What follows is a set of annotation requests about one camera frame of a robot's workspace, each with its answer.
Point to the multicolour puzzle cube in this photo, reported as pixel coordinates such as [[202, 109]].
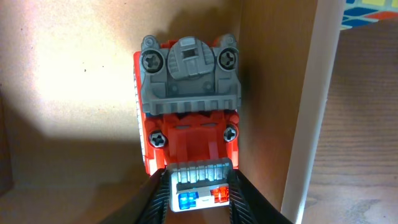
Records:
[[364, 12]]

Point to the white open cardboard box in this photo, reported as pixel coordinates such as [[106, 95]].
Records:
[[69, 112]]

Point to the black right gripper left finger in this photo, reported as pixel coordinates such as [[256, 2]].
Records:
[[148, 206]]

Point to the red grey toy truck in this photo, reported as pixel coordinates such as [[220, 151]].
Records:
[[187, 99]]

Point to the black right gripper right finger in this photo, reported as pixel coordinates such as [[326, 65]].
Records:
[[247, 205]]

